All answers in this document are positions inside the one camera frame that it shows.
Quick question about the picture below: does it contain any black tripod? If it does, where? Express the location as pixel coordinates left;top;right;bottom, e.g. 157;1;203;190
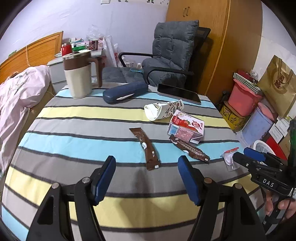
217;90;229;109

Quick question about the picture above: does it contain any strawberry milk carton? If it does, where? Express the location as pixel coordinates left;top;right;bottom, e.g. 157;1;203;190
167;110;206;143

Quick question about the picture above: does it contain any pink plastic storage bin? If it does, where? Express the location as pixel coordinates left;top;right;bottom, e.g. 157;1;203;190
228;79;264;117

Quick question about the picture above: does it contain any gold paper gift bag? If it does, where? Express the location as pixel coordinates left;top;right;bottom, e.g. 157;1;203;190
257;55;296;118

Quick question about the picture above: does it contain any grey bedside cabinet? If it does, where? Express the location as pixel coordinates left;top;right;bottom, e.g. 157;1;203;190
47;50;104;87

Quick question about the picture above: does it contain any grey cushioned office chair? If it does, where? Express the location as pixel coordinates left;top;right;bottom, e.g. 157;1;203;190
102;20;199;87

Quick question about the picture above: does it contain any small white box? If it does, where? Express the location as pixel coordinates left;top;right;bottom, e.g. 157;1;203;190
275;117;290;130
269;125;288;140

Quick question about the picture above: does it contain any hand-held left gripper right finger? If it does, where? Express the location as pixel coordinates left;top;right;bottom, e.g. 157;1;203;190
178;155;266;241

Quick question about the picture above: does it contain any wooden bed headboard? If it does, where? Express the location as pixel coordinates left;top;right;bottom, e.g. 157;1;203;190
0;31;64;84

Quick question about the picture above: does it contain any red thermos bottle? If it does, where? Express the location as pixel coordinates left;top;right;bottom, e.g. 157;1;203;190
61;43;72;56

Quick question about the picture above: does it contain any patterned paper cup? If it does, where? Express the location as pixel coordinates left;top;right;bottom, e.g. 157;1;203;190
144;99;185;121

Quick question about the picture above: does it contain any black tablet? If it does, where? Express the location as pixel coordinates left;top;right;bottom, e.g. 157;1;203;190
157;83;201;105

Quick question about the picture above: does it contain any beige and brown jug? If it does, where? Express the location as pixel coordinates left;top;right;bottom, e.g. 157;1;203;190
63;50;102;99

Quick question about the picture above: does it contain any striped tablecloth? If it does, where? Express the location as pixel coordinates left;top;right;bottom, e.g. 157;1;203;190
1;85;266;241

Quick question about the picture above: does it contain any red and gold box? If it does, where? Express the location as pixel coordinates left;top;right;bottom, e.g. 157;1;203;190
266;137;288;163

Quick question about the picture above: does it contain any cartoon couple wall poster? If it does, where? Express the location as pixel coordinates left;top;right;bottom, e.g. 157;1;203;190
117;0;170;5

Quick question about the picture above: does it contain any white plastic bag red print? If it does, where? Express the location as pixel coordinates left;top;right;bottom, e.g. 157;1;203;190
103;36;123;67

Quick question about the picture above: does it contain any lavender cylinder container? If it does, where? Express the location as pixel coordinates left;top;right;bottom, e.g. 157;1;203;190
242;109;274;146

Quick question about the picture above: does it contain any small clear zip bag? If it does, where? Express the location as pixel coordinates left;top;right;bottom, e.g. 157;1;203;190
220;146;240;172

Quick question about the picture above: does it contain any person's right hand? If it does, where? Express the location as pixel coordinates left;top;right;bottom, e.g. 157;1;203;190
265;193;296;219

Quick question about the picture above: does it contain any black office chair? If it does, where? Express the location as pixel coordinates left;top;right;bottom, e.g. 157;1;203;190
118;27;211;87

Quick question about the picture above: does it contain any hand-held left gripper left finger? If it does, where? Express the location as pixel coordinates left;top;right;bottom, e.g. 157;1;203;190
25;156;117;241

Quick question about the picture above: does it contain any brown coffee sachet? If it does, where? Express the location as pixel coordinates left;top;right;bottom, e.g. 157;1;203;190
169;134;210;163
129;127;162;171

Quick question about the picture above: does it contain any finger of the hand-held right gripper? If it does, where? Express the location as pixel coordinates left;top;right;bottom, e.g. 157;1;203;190
232;152;257;173
243;147;287;166

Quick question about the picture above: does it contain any dark blue glasses case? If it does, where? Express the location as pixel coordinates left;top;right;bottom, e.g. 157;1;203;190
103;82;149;103

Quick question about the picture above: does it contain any clear crumpled plastic bag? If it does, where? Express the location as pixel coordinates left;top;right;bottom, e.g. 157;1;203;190
87;24;104;42

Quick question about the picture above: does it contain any wooden wardrobe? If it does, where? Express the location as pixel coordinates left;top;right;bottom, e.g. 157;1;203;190
166;0;263;103

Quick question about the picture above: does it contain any yellow floral box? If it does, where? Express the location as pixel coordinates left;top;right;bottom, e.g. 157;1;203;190
219;102;252;133

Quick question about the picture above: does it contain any striped gift box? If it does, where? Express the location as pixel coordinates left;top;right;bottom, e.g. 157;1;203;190
232;69;263;94

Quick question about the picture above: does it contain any pink blanket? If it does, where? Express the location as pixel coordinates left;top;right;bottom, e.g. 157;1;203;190
0;65;51;176

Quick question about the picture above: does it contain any white round trash bin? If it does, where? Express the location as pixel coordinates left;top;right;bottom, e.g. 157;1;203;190
253;140;277;158

